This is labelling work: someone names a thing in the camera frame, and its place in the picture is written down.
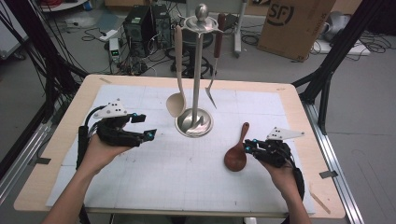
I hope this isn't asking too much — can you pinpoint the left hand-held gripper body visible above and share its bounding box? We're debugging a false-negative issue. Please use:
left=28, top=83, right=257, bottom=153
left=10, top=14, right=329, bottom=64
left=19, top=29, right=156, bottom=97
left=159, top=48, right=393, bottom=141
left=92, top=98, right=145, bottom=147

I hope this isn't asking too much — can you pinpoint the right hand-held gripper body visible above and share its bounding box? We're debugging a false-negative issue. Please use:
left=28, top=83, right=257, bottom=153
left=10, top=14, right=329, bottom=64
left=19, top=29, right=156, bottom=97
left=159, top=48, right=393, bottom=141
left=253, top=126, right=305, bottom=169

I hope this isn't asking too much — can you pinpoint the dark wooden spoon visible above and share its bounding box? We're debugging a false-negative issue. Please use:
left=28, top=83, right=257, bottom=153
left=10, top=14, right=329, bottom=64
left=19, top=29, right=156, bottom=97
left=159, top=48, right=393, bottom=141
left=223, top=121, right=250, bottom=173

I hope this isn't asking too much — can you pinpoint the beige ladle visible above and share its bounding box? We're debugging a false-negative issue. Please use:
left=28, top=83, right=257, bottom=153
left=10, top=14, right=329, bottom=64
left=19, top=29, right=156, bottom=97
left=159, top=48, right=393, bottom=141
left=165, top=24, right=188, bottom=119

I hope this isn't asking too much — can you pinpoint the metal utensil stand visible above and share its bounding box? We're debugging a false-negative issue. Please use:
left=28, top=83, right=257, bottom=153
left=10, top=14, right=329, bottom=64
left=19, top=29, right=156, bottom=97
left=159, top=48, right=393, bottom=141
left=175, top=3, right=224, bottom=139

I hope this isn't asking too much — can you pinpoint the metal spatula with brown handle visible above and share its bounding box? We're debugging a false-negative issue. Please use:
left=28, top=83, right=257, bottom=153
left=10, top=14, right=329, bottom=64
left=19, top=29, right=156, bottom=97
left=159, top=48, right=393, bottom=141
left=205, top=12, right=226, bottom=110

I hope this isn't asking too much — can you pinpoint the person's left hand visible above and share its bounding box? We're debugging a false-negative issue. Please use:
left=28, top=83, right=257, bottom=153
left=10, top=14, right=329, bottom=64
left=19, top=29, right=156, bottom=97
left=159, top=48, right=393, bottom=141
left=78, top=133, right=132, bottom=175

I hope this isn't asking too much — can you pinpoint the person's right hand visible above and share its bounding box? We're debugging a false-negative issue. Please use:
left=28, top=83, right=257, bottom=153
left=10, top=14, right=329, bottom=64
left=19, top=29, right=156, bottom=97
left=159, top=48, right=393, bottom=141
left=260, top=161, right=298, bottom=200

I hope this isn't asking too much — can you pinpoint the white grid mat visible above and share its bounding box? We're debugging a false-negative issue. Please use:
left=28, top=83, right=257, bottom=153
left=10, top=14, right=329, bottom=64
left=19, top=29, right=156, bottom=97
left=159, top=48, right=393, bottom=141
left=46, top=83, right=316, bottom=215

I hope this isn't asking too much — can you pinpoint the grey tape piece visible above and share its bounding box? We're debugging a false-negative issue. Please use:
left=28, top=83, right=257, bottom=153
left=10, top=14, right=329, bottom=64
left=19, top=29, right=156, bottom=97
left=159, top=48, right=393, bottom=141
left=318, top=170, right=339, bottom=180
left=29, top=157, right=51, bottom=166

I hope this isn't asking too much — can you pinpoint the thin wooden stick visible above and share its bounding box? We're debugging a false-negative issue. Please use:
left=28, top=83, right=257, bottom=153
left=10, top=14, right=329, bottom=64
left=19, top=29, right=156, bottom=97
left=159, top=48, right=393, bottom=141
left=309, top=190, right=332, bottom=215

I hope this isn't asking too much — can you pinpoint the small device with green display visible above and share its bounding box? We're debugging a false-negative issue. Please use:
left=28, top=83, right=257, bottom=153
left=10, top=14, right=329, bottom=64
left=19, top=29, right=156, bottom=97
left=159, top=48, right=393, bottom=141
left=108, top=37, right=120, bottom=63

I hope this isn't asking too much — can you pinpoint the large black computer tower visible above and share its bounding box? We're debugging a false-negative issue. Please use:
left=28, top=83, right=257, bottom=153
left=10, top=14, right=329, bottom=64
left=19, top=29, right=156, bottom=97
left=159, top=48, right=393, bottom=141
left=122, top=5, right=157, bottom=59

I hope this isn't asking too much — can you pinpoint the white power strip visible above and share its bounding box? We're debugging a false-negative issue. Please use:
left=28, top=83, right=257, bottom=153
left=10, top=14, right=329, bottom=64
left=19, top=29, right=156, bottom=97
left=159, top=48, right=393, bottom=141
left=98, top=29, right=120, bottom=42

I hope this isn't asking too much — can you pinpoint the black rolling stool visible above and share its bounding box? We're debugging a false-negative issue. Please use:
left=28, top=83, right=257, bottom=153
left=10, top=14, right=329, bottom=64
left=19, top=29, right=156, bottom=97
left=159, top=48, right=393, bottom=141
left=170, top=26, right=218, bottom=78

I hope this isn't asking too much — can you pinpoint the slim black computer tower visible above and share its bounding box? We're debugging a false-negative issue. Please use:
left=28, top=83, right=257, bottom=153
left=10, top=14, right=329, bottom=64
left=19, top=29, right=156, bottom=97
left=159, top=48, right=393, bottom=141
left=151, top=3, right=173, bottom=50

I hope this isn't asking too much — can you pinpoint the cardboard box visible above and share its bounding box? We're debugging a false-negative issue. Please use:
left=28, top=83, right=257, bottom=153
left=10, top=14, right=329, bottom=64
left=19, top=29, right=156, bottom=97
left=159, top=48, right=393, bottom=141
left=257, top=0, right=337, bottom=63

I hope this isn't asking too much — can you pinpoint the grey white machine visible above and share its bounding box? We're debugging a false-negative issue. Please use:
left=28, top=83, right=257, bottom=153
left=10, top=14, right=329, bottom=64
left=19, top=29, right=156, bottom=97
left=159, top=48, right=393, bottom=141
left=321, top=11, right=351, bottom=43

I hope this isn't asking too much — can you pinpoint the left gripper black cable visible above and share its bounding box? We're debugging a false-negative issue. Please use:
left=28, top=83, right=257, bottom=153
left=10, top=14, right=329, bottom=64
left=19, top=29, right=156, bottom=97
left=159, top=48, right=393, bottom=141
left=76, top=105, right=106, bottom=224

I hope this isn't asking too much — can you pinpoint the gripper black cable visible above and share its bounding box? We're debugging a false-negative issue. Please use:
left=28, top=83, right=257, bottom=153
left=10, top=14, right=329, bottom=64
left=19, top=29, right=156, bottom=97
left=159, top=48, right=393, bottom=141
left=76, top=105, right=106, bottom=224
left=288, top=154, right=306, bottom=224

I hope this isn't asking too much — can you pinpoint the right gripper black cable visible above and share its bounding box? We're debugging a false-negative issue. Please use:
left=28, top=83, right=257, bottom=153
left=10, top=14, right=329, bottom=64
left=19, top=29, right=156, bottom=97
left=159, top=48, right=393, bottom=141
left=288, top=154, right=306, bottom=224

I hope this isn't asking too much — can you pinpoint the aluminium rail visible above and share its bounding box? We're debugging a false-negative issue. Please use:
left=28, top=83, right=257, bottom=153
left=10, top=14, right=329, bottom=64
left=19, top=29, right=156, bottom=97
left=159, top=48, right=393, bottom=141
left=0, top=120, right=54, bottom=203
left=303, top=101, right=365, bottom=224

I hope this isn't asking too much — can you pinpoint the black frame with cables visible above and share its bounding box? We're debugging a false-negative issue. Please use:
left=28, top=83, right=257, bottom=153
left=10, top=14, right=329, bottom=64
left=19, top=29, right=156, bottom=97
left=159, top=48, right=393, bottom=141
left=0, top=0, right=90, bottom=125

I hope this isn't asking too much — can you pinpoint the black metal frame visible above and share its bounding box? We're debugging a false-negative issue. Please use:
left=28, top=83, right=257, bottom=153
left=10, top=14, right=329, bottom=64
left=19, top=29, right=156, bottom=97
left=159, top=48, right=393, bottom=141
left=292, top=0, right=386, bottom=136

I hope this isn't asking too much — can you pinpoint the white stand post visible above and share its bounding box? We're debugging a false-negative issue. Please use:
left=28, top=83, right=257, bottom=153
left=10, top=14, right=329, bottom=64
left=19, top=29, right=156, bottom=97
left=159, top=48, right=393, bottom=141
left=233, top=0, right=250, bottom=59

